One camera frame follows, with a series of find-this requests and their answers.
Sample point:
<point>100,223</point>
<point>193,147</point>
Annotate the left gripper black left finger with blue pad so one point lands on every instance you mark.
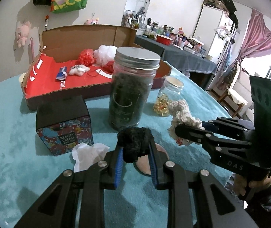
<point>76,191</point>

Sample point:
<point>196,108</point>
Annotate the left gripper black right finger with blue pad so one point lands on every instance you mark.
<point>195,199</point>

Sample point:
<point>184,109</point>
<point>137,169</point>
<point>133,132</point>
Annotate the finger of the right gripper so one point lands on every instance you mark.
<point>233,155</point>
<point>230,127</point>

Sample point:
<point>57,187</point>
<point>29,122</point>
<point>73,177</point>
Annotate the cream knitted scrunchie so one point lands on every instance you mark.
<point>181,115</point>

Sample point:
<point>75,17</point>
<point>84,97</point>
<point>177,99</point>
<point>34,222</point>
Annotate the white tissue cloth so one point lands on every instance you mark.
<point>85,155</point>

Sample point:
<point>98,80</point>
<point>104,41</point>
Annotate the black fluffy scrunchie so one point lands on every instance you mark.
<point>134,142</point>

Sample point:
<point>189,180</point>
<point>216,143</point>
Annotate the white fluffy plush hair clip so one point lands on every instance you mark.
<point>78,70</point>

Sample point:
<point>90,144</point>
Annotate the white mesh bath pouf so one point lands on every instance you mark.
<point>104,54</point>

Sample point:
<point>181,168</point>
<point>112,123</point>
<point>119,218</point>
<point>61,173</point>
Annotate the red knobbly bath sponge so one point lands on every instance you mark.
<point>86,57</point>

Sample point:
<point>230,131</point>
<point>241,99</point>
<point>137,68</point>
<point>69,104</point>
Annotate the person's hand holding gripper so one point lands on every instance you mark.
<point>240,185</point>

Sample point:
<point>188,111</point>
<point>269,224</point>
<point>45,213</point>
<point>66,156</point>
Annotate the teal table cloth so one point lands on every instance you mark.
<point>27,167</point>

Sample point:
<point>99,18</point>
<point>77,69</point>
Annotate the pink curtain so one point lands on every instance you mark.
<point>256,43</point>

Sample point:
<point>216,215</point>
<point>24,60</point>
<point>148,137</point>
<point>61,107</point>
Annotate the small glass jar yellow beads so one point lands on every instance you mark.
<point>170,91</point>

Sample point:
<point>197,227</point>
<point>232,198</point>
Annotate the table with grey cloth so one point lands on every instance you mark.
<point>200,70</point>

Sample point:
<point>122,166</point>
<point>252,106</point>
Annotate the colourful beauty cream box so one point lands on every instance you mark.
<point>63,124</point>

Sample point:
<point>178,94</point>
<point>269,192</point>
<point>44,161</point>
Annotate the white wardrobe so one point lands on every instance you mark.
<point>214,29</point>

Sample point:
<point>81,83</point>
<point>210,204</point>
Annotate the suitcase on wardrobe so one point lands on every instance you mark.
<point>218,4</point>

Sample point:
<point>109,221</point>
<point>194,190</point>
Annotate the dark glass jar metal lid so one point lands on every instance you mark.
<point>132,80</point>

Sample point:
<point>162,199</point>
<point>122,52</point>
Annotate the red bowl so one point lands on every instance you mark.
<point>164,40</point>

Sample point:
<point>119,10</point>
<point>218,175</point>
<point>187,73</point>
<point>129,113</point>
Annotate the pink plush behind box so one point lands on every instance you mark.
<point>92,21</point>

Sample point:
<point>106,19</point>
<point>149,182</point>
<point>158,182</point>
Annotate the wall mirror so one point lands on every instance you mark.
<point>134,10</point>

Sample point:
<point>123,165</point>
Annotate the pink plush on wall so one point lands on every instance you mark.
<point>22,33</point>

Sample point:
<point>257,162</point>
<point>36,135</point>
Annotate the mop handle orange tip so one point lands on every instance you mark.
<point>46,22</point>

